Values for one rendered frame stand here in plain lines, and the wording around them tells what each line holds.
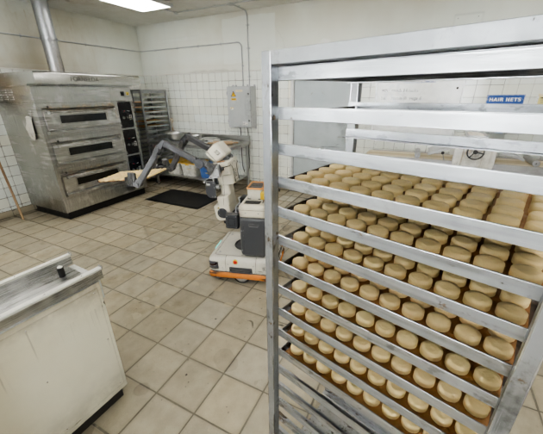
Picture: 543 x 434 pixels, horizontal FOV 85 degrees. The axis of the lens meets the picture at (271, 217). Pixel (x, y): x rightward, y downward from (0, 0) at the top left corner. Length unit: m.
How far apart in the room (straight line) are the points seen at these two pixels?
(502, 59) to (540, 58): 0.04
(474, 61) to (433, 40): 0.07
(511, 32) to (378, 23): 4.61
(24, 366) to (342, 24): 5.08
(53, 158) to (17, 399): 3.74
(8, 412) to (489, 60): 2.00
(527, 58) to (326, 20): 4.84
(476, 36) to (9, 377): 1.89
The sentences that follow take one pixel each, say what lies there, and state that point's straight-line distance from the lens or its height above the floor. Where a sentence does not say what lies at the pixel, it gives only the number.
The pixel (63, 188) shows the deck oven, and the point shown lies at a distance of 5.23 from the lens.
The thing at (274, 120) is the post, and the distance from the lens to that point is 0.78.
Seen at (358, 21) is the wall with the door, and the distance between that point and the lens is 5.23.
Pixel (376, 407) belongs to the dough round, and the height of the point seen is 0.86.
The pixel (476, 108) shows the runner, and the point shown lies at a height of 1.68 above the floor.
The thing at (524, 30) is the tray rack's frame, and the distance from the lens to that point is 0.58.
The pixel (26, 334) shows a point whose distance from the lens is 1.74.
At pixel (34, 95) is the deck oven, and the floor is 1.74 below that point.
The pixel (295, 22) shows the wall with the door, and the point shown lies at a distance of 5.53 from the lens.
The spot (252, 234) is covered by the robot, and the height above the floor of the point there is 0.53.
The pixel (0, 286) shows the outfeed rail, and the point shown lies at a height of 0.89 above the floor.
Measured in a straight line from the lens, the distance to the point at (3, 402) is 1.86.
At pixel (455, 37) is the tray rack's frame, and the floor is 1.80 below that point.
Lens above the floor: 1.73
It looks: 23 degrees down
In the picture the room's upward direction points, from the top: 1 degrees counter-clockwise
